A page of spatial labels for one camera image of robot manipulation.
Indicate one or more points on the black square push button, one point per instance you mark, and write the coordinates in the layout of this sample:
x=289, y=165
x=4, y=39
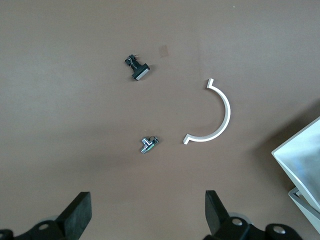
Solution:
x=138, y=71

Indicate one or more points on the white plastic drawer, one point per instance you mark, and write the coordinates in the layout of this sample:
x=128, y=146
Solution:
x=300, y=155

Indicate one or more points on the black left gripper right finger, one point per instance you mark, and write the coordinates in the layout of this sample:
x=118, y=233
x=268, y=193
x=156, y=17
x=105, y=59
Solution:
x=220, y=220

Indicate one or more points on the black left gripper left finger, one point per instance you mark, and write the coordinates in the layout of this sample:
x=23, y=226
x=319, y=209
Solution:
x=76, y=217

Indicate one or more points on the white drawer cabinet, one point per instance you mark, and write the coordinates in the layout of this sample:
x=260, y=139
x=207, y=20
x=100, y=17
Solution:
x=305, y=212

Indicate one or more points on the small silver metal switch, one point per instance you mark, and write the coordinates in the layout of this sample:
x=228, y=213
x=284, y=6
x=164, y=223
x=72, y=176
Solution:
x=148, y=143

